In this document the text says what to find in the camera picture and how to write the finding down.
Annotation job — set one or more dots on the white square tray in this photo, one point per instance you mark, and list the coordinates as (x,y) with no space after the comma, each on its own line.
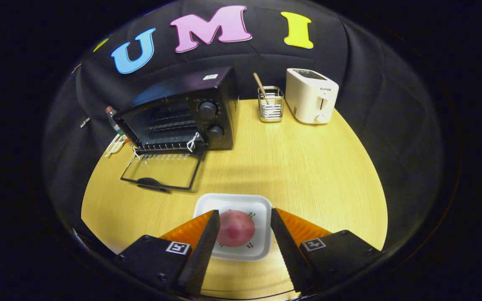
(207,205)

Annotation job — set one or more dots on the black toaster oven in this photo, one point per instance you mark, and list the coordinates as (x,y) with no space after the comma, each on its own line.
(220,92)

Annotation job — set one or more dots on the white bread toaster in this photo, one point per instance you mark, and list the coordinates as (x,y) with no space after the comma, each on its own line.
(306,96)

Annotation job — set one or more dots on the wooden stick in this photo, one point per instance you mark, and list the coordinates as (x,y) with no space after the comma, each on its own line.
(260,87)

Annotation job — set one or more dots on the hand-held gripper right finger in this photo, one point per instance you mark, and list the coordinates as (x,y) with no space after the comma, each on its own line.
(291,259)

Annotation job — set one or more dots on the silver metal clip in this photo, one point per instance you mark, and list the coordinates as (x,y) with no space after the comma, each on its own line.
(85,122)

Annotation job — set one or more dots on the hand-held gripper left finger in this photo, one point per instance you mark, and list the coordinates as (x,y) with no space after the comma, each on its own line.
(201,259)

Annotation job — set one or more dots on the reddish metal clip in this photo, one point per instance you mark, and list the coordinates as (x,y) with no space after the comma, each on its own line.
(76,67)

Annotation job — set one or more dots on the clear plastic water bottle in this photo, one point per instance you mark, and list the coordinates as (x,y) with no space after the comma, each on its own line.
(113,121)

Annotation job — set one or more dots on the round pink meat patty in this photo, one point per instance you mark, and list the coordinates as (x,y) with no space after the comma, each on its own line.
(237,228)

